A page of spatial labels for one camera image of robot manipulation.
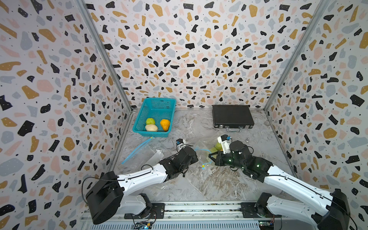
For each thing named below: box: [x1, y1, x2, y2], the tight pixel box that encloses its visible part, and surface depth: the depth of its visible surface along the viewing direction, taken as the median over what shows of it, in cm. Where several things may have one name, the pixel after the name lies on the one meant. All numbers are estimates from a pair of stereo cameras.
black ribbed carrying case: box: [212, 104, 255, 133], surface depth 112 cm
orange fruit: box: [160, 118, 171, 132], surface depth 108 cm
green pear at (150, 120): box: [145, 117, 156, 126], surface depth 108 cm
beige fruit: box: [145, 124, 158, 132], surface depth 105 cm
